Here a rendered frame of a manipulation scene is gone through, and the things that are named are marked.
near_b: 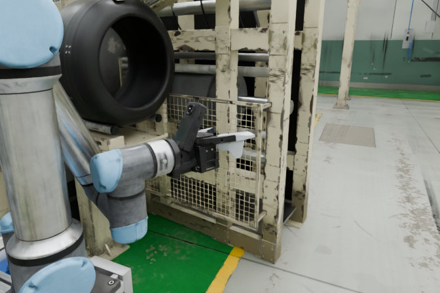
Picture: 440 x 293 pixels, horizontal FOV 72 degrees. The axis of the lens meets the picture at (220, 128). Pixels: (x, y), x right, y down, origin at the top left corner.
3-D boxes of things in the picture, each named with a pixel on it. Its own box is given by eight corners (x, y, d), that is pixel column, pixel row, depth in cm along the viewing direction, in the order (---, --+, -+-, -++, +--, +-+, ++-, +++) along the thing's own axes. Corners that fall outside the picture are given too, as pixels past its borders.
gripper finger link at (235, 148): (255, 154, 73) (217, 158, 73) (254, 130, 72) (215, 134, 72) (258, 157, 70) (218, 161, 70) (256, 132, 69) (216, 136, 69)
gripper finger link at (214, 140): (234, 139, 73) (198, 142, 72) (234, 132, 72) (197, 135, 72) (236, 143, 68) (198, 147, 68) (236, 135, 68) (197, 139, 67)
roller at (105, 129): (76, 122, 159) (68, 125, 156) (73, 114, 157) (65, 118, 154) (120, 133, 140) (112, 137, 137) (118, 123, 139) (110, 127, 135)
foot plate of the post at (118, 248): (67, 255, 191) (66, 250, 190) (104, 233, 212) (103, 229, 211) (93, 272, 177) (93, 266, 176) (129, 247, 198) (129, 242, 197)
